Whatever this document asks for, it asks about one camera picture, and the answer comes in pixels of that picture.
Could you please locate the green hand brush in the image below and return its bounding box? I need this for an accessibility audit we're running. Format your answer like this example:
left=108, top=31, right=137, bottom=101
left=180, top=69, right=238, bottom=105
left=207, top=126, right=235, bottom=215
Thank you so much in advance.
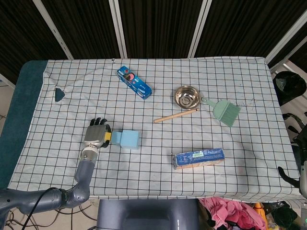
left=201, top=97, right=241, bottom=127

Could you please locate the yellow plastic object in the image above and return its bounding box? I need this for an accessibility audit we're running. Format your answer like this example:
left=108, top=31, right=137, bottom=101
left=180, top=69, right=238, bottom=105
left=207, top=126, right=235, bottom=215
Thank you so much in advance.
left=254, top=202, right=267, bottom=222

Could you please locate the small light blue block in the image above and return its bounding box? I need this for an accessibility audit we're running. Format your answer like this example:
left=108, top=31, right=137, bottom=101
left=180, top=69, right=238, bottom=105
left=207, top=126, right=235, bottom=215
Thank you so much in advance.
left=111, top=131, right=123, bottom=146

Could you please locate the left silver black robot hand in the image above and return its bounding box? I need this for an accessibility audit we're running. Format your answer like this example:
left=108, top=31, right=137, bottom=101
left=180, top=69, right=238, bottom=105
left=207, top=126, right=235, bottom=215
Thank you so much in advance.
left=83, top=117, right=112, bottom=148

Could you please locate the dark green bag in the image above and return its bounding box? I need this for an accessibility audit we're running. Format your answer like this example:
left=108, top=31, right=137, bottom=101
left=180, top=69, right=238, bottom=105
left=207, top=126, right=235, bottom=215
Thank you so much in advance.
left=271, top=201, right=297, bottom=230

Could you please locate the stainless steel bowl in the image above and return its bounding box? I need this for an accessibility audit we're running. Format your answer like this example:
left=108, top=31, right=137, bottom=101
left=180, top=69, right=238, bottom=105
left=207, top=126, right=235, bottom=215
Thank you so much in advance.
left=174, top=85, right=200, bottom=109

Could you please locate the wooden stick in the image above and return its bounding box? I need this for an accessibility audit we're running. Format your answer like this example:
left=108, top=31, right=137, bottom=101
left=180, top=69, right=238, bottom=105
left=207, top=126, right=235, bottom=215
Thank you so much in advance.
left=153, top=108, right=200, bottom=124

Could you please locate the white partition frame bar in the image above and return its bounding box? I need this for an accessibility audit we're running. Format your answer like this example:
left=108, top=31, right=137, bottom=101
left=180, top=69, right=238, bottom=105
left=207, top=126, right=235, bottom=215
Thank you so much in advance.
left=188, top=0, right=212, bottom=58
left=32, top=0, right=74, bottom=60
left=108, top=0, right=128, bottom=58
left=265, top=9, right=307, bottom=66

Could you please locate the blue Oreo cookie box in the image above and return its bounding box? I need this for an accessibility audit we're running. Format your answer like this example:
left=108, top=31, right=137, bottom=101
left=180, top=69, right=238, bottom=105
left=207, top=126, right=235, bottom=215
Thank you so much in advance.
left=117, top=66, right=153, bottom=100

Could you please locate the teal table cover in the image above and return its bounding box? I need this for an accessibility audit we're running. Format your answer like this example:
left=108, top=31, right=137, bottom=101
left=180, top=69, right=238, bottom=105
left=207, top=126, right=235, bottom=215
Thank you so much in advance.
left=0, top=59, right=66, bottom=190

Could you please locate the black chair base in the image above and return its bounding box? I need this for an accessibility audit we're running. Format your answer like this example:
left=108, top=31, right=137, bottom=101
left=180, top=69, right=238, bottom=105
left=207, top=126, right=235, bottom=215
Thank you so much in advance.
left=282, top=112, right=303, bottom=135

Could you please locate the black plastic bag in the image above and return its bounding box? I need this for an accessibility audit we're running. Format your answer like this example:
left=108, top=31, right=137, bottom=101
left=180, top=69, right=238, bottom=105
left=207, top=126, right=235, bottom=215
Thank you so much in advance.
left=273, top=70, right=307, bottom=106

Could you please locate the large blue foam cube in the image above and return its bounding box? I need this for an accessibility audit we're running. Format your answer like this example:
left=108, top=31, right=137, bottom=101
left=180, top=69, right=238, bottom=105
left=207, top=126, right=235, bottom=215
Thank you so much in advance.
left=120, top=130, right=141, bottom=150

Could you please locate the pink cloth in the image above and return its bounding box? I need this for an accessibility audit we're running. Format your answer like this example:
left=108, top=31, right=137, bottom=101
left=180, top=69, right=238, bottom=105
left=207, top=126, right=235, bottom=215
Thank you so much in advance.
left=199, top=197, right=266, bottom=230

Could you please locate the blue orange biscuit box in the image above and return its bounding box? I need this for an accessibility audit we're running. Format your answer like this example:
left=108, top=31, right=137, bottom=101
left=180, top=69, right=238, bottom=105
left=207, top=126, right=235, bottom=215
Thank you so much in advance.
left=172, top=148, right=226, bottom=170

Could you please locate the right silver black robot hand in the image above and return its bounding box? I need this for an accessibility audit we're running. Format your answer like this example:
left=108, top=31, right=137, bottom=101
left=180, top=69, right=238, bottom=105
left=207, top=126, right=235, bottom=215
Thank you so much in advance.
left=278, top=126, right=307, bottom=199

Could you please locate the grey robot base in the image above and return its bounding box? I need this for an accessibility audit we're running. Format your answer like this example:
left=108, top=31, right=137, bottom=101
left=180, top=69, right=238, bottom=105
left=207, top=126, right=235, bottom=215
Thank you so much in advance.
left=96, top=198, right=200, bottom=230

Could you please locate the white checkered tablecloth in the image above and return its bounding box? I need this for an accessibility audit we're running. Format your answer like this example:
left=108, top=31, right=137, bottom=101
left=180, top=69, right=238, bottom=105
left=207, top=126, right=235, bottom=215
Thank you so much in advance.
left=7, top=56, right=304, bottom=201

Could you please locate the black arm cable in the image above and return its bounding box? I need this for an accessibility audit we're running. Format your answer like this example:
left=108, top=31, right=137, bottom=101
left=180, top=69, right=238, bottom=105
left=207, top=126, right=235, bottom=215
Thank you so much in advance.
left=23, top=187, right=56, bottom=230

